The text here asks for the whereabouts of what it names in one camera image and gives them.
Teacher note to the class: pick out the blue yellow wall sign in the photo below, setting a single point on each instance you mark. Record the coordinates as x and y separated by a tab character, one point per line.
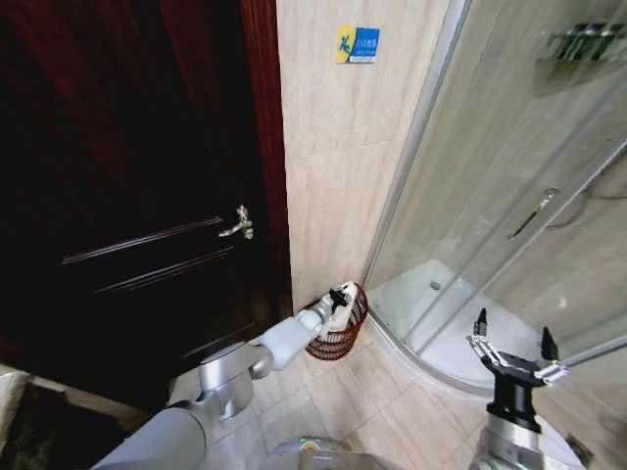
357	45

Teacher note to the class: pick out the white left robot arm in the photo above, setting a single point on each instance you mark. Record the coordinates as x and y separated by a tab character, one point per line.
286	338

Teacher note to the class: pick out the glass shower enclosure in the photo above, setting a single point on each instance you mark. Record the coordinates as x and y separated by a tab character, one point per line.
490	171

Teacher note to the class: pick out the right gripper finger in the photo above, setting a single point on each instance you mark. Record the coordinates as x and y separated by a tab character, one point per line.
481	325
549	350

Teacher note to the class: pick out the white robot front shell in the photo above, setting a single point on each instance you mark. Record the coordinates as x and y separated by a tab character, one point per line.
323	453

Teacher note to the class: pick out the square floor drain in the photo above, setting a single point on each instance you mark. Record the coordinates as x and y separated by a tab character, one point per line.
581	449

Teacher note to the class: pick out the white shower tray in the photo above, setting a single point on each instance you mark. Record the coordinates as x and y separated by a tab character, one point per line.
431	333

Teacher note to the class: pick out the white used towel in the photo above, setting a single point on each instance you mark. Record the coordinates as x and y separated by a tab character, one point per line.
343	318

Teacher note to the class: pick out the metal shower shelf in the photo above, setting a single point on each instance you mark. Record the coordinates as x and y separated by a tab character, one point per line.
563	73

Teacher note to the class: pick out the dark wooden door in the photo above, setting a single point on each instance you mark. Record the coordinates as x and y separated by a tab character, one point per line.
122	171

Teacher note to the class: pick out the dark red door frame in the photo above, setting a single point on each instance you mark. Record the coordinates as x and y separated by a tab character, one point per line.
267	122

